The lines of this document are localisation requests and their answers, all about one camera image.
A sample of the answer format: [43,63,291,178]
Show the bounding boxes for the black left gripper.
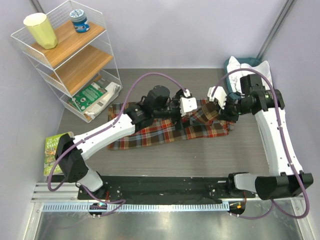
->
[152,89,194,131]

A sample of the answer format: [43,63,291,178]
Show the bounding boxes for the red brown plaid shirt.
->
[107,98,234,151]

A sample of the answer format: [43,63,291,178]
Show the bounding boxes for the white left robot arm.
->
[55,85,197,200]

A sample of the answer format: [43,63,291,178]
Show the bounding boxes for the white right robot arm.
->
[208,74,314,200]

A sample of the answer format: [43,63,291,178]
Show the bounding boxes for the white shirts in basket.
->
[239,60,273,86]

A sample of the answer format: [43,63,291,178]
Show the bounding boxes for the teal plastic basket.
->
[223,56,262,100]

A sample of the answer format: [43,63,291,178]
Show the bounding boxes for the white booklet on shelf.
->
[84,81,122,120]

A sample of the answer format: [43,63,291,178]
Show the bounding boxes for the green treehouse book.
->
[43,131,74,177]

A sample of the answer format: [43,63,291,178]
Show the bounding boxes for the blue jar with lid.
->
[69,9,90,33]

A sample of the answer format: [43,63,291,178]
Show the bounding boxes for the yellow faceted cup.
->
[23,12,58,50]

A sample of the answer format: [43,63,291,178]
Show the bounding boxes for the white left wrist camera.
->
[179,89,198,117]

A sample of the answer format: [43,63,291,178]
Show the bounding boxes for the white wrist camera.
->
[179,89,198,117]
[207,86,227,110]

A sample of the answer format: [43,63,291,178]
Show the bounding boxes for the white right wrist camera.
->
[207,86,227,110]

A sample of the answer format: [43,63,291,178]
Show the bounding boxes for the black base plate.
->
[74,175,255,205]

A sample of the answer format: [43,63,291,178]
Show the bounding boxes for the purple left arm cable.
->
[47,72,191,218]

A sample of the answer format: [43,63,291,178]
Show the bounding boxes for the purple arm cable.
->
[47,72,191,218]
[211,68,311,220]

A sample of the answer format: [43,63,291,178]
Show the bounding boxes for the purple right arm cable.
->
[211,68,311,220]

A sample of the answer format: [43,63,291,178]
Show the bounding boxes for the white wire wooden shelf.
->
[11,0,122,123]

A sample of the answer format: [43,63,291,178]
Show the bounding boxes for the aluminium rail frame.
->
[24,182,319,240]

